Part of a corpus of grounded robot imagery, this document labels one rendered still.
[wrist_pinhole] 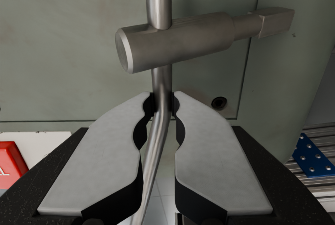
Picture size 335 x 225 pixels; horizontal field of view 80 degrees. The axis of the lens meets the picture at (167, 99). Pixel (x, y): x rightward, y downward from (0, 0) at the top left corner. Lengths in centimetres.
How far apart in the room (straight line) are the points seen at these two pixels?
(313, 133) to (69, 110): 80
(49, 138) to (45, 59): 8
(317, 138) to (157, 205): 204
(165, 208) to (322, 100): 192
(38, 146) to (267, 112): 23
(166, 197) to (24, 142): 228
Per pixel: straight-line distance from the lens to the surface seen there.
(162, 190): 238
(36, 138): 24
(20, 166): 27
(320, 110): 208
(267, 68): 18
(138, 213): 20
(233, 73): 18
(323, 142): 85
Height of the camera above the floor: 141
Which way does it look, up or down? 61 degrees down
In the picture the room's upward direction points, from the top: 179 degrees counter-clockwise
